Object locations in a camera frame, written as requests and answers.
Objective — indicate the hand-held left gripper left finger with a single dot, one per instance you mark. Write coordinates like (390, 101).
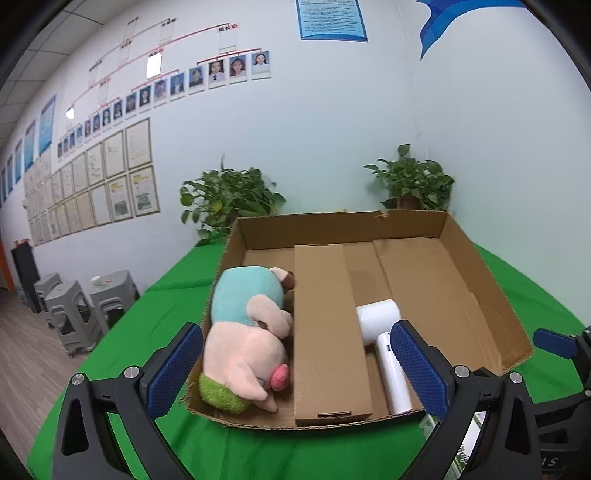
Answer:
(173, 369)

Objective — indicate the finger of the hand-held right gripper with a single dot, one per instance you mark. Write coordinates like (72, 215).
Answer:
(563, 402)
(554, 342)

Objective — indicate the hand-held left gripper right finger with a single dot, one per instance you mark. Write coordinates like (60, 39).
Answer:
(418, 364)

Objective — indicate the white hair dryer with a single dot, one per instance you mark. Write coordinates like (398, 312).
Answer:
(376, 318)

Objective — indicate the pink pig plush toy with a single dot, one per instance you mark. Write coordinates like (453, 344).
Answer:
(244, 350)

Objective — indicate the large cardboard box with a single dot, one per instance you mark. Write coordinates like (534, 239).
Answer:
(438, 277)

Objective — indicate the green and white carton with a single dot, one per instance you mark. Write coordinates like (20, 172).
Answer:
(468, 443)

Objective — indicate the long cardboard box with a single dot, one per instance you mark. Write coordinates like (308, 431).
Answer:
(328, 323)

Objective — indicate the grey plastic stool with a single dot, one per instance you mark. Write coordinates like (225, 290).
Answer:
(71, 314)
(113, 300)
(46, 288)

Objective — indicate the black cabinet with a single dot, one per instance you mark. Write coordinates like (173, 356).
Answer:
(26, 277)

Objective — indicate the bushy potted plant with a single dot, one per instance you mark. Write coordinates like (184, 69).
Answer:
(231, 198)

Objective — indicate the small potted plant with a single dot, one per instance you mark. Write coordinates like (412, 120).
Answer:
(413, 177)

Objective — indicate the orange panel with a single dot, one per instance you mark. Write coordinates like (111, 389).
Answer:
(4, 267)

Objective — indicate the row of portrait photos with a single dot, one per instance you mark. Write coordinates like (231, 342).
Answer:
(217, 74)

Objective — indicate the row of clear card holders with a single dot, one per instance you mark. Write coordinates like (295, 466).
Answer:
(166, 34)

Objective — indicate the wide blue notice board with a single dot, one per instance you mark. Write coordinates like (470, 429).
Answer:
(332, 18)

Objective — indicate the wall of framed certificates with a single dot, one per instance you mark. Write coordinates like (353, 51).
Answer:
(115, 184)

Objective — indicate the blue wall decal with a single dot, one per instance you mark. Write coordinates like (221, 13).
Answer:
(443, 23)

